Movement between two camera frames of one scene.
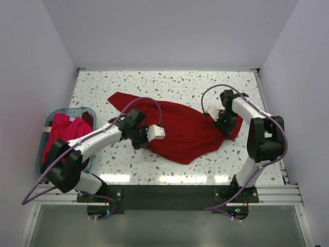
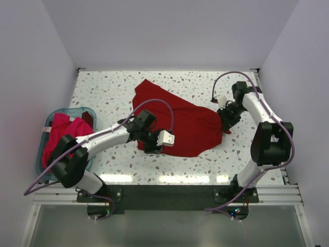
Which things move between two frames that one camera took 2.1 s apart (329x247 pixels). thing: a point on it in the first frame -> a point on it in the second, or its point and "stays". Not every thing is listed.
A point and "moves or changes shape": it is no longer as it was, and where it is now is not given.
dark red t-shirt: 188,136 moves or changes shape
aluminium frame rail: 267,195 stays
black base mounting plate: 103,201 stays
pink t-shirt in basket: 64,128 stays
